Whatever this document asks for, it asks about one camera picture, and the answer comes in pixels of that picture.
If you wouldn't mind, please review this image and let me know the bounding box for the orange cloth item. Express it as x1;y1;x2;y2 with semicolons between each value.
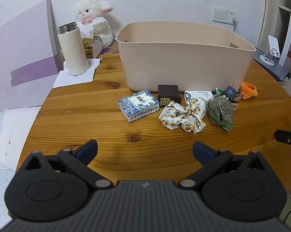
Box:
239;82;258;100

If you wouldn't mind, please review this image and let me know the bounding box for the purple star patterned cube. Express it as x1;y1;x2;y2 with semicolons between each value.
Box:
223;84;243;103

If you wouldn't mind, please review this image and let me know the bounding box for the green dried herb bag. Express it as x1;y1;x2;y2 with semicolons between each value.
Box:
206;88;238;132

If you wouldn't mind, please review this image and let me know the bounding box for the floral fabric scrunchie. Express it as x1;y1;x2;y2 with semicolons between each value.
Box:
159;97;206;134

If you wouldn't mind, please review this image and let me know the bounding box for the blue white porcelain-pattern box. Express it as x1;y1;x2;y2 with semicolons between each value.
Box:
118;90;160;123

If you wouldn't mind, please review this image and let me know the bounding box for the dark brown small box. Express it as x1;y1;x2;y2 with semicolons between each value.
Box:
157;85;182;108

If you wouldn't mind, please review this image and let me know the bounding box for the white flat box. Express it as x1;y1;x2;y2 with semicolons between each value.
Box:
184;91;214;105

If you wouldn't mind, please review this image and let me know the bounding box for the white paper sheet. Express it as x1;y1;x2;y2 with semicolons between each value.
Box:
52;59;102;89

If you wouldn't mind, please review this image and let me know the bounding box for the beige plastic storage bin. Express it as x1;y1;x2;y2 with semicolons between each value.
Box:
117;21;256;92

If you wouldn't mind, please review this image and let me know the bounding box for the lilac headboard panel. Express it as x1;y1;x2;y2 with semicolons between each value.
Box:
0;0;63;112

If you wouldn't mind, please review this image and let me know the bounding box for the yellow tissue box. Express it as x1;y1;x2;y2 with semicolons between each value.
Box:
82;36;103;59

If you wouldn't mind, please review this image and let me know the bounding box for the cream thermos bottle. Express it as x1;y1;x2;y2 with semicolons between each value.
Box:
58;22;89;76

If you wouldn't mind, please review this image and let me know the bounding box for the white plush lamb toy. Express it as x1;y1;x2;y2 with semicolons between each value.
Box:
76;0;114;49

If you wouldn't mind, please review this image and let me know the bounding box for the white wooden shelf frame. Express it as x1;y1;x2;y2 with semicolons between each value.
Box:
257;0;291;80

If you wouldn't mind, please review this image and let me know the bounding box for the white power cable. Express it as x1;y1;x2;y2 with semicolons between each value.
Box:
232;16;243;37

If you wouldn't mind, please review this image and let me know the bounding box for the white wall switch socket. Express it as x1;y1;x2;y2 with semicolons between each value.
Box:
212;6;238;25

